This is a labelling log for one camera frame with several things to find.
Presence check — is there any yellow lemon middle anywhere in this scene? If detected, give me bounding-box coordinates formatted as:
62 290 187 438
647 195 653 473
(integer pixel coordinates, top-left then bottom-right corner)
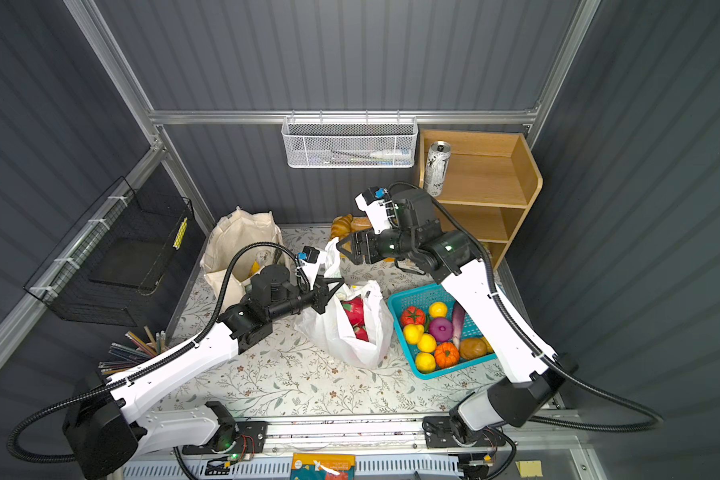
417 333 438 354

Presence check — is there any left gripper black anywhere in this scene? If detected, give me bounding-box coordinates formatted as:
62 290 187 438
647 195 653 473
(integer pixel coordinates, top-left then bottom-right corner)
268 274 344 327

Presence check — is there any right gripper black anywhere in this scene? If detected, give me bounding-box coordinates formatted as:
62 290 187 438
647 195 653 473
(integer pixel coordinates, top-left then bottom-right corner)
335 224 414 265

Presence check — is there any orange pumpkin toy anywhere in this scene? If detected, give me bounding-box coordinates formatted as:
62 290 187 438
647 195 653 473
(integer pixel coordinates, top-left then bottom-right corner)
434 342 460 369

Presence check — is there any white wire wall basket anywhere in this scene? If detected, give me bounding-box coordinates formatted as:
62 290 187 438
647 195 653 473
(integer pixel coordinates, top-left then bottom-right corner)
281 116 419 169

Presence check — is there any black wire wall basket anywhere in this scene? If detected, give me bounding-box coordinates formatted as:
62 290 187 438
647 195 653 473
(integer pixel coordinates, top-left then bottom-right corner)
24 170 204 328

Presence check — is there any yellow lemon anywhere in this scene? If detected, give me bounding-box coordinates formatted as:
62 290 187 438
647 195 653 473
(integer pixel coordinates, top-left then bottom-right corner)
403 324 425 345
417 333 438 354
415 352 437 374
428 301 448 319

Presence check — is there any toothpaste tube in basket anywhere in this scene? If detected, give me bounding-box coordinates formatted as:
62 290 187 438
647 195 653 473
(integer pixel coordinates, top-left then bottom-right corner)
370 149 412 162

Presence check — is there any silver can left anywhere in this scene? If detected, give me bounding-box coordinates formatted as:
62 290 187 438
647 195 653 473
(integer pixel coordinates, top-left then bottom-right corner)
423 141 451 197

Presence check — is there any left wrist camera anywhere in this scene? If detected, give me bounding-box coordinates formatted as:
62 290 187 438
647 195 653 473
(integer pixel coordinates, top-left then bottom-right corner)
297 246 327 288

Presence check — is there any colourful book at front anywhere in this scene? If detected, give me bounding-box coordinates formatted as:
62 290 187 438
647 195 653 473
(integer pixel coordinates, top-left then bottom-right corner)
289 453 356 480

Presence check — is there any yellow lemon top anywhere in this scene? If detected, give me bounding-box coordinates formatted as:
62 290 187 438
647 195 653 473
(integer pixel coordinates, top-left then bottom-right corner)
428 301 448 319

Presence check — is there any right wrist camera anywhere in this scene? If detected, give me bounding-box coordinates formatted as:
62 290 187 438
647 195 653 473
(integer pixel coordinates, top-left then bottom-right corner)
355 186 394 234

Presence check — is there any red tomato toy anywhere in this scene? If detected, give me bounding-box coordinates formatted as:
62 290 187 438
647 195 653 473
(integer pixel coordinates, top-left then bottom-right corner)
400 306 427 327

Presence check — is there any bread rolls cluster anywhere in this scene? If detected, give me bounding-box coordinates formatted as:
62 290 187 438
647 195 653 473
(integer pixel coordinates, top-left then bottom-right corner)
330 214 372 239

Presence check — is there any wooden shelf unit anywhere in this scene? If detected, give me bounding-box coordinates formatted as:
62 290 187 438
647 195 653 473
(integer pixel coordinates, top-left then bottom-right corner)
417 130 543 268

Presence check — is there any coloured pencils bundle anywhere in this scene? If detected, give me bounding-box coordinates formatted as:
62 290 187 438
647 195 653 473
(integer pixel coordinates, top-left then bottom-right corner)
97 326 168 376

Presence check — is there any teal plastic fruit basket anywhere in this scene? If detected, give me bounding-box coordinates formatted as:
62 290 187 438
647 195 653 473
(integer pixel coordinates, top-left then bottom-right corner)
387 284 497 380

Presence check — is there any yellow lemon lower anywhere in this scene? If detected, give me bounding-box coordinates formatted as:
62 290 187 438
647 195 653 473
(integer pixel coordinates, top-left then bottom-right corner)
415 352 437 374

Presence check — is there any pink dragon fruit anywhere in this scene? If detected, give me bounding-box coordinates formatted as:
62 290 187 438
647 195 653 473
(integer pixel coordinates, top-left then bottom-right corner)
341 297 369 342

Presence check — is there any yellow lemon upper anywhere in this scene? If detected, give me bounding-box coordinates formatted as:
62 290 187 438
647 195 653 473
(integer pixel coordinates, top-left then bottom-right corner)
403 324 425 345

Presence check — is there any cream canvas tote bag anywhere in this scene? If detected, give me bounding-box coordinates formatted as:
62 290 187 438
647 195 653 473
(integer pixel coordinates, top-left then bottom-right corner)
201 207 293 311

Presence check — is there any yellow orange mango toy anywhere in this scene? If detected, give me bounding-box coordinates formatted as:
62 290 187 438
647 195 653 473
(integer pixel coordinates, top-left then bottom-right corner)
481 337 494 354

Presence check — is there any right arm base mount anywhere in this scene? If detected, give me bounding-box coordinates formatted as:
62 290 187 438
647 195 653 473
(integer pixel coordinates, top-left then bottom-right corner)
422 416 506 449

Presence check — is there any floral table mat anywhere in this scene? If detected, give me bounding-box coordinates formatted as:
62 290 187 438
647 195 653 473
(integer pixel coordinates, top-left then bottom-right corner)
152 225 503 417

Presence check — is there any yellow sticky note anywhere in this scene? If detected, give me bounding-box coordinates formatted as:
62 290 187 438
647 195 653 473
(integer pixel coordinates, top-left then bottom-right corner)
515 460 543 479

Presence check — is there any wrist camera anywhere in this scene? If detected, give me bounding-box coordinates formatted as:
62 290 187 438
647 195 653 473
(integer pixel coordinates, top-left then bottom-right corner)
355 186 394 234
297 246 327 288

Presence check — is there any purple onion toy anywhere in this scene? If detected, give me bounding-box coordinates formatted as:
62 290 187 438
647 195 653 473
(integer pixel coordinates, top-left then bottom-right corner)
428 317 454 343

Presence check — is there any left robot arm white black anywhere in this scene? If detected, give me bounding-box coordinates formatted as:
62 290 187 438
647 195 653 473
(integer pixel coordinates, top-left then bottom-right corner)
6 243 343 479

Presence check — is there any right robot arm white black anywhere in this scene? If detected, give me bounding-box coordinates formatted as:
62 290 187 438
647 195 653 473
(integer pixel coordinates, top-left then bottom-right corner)
337 182 664 442

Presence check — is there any white plastic grocery bag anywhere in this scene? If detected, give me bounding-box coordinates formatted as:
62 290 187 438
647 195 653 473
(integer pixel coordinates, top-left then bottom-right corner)
293 239 394 369

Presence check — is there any purple eggplant toy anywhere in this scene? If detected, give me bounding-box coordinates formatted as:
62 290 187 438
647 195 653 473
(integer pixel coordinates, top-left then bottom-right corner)
451 301 466 349

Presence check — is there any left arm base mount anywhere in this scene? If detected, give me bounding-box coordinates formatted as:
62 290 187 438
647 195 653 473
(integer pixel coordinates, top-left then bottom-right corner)
181 421 269 458

